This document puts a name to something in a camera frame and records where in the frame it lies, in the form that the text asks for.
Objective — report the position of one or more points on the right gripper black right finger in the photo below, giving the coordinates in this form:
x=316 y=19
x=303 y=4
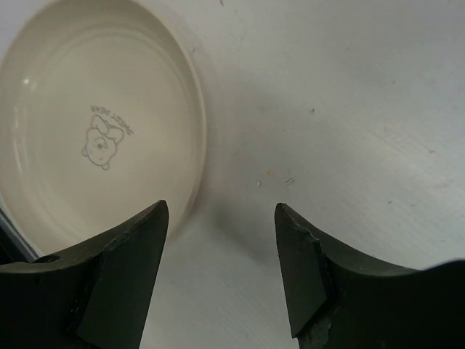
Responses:
x=339 y=297

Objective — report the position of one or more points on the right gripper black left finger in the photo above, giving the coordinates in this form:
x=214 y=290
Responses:
x=95 y=294

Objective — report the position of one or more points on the cream plastic plate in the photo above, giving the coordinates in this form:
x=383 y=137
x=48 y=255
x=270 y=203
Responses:
x=102 y=115

